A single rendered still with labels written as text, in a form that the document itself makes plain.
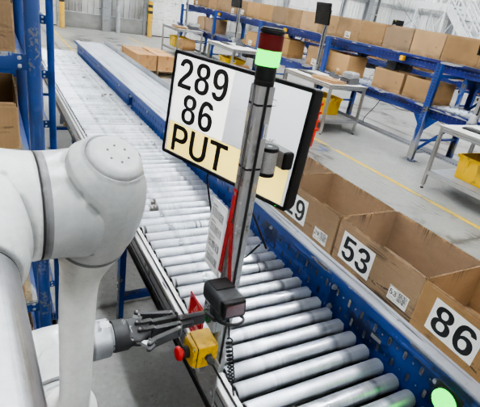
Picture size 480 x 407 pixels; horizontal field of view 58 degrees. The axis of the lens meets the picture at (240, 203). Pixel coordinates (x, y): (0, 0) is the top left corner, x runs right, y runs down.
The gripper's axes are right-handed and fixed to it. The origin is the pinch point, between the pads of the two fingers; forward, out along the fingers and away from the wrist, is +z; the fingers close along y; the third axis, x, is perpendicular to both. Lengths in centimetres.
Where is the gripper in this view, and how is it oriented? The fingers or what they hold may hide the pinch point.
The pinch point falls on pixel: (191, 319)
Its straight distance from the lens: 115.5
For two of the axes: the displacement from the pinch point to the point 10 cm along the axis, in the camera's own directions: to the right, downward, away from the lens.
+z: 8.7, -0.7, 4.8
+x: -1.5, 9.0, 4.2
